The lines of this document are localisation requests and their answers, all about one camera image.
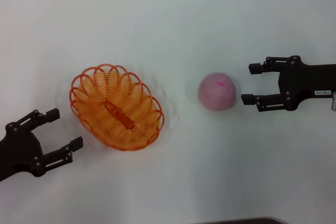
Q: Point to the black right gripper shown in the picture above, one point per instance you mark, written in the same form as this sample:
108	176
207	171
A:
302	82

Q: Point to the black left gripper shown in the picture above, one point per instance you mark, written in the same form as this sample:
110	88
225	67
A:
21	150

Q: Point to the pink peach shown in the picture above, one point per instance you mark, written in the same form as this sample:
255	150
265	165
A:
217	94

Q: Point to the dark rounded robot base edge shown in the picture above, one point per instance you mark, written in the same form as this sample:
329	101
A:
244	221

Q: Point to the silver plug on right gripper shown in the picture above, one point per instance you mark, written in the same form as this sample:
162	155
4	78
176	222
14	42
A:
333	100

